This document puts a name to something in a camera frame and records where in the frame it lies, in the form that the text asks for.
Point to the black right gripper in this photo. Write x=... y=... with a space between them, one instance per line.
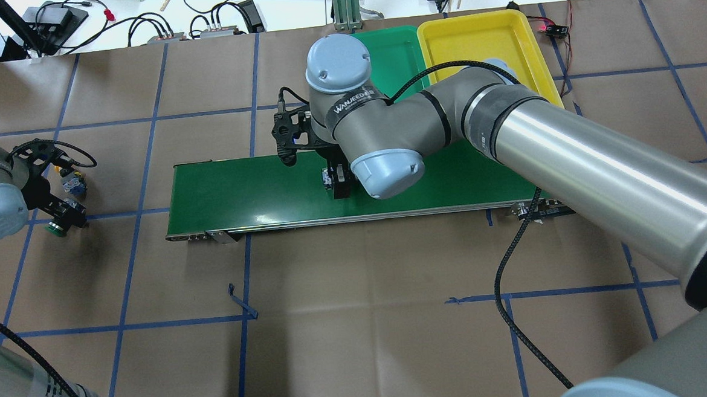
x=340 y=184

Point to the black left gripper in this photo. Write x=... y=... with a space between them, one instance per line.
x=40 y=192

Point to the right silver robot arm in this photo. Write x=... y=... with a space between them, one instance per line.
x=655 y=202

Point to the green conveyor belt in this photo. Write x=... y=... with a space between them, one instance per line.
x=223 y=200

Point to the black power adapter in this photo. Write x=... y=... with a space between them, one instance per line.
x=252 y=17

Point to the green plastic tray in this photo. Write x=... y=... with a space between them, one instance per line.
x=395 y=55

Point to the yellow plastic tray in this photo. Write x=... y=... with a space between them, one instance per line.
x=498 y=34

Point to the yellow push button switch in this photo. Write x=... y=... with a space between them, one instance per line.
x=72 y=181

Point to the aluminium frame post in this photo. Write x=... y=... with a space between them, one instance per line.
x=346 y=15

